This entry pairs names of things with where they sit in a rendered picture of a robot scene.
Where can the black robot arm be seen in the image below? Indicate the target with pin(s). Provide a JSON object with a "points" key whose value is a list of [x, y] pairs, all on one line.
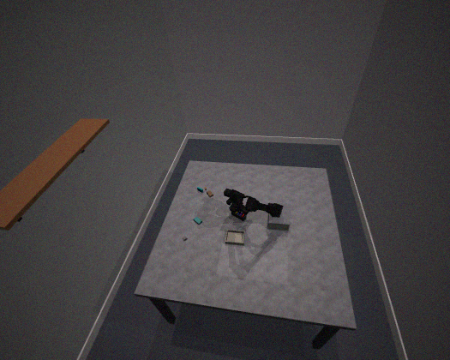
{"points": [[252, 205]]}

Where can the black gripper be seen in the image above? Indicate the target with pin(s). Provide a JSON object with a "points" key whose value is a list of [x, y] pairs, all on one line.
{"points": [[240, 209]]}

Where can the beige shallow tray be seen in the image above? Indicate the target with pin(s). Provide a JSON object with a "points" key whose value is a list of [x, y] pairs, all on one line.
{"points": [[235, 237]]}

